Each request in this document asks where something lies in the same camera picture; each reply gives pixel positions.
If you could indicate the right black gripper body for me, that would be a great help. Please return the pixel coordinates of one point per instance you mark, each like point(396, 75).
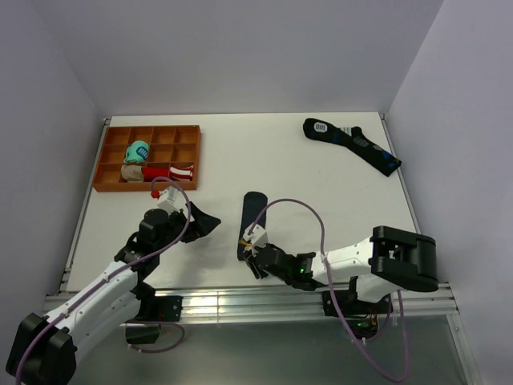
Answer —
point(257, 271)

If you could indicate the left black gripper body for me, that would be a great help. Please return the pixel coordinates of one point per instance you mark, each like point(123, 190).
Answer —
point(177, 224)

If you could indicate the navy cartoon sock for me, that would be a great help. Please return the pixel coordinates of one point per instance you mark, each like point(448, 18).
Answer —
point(253, 203)

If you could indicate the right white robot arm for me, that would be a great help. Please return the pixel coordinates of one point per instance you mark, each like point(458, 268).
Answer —
point(390, 259)

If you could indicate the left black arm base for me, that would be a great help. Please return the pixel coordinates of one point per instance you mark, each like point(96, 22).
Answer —
point(158, 317)

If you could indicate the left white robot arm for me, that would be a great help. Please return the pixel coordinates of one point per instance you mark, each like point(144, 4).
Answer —
point(47, 349)

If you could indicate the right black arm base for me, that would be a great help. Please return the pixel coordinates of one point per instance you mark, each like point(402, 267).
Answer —
point(362, 317)

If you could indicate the red white striped sock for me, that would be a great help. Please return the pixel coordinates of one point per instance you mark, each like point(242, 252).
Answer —
point(173, 172)

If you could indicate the beige rolled sock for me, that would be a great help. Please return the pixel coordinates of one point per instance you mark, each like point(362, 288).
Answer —
point(132, 173)

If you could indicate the teal rolled sock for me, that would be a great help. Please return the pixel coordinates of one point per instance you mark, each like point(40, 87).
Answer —
point(137, 152)

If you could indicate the black blue sports sock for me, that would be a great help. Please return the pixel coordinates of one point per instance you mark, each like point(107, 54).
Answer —
point(354, 140)

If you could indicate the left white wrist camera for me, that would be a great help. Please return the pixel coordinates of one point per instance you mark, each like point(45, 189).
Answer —
point(170, 199)

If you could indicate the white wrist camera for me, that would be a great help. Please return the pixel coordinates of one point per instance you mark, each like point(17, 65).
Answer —
point(170, 199)
point(254, 236)

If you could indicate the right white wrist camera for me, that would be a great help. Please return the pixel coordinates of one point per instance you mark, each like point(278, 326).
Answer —
point(254, 236)

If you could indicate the aluminium front rail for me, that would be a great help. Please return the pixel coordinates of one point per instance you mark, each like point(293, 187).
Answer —
point(285, 304)

